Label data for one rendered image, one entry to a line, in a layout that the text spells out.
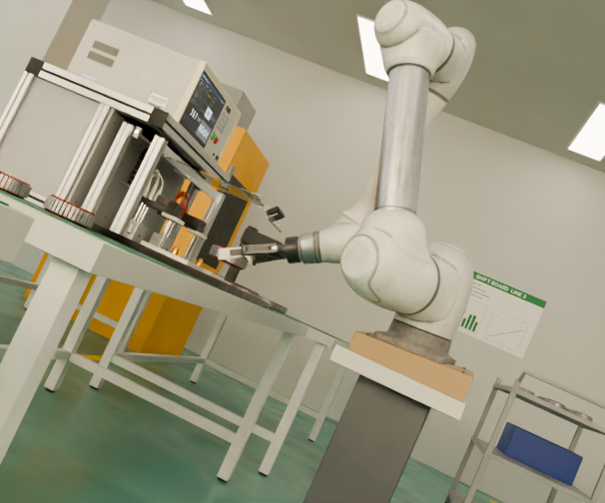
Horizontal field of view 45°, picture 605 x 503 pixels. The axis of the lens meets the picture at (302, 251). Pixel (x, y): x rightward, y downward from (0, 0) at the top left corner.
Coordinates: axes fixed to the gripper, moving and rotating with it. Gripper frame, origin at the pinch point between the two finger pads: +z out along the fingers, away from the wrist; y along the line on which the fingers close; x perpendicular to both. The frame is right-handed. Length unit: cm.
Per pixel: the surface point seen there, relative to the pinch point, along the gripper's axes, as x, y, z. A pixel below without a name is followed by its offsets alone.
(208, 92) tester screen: 51, 2, 4
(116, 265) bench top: -16, -90, -3
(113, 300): 39, 347, 179
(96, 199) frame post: 15.9, -20.3, 30.2
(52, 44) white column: 236, 299, 199
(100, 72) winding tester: 57, -8, 33
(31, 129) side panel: 38, -21, 48
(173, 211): 14.4, -3.5, 14.7
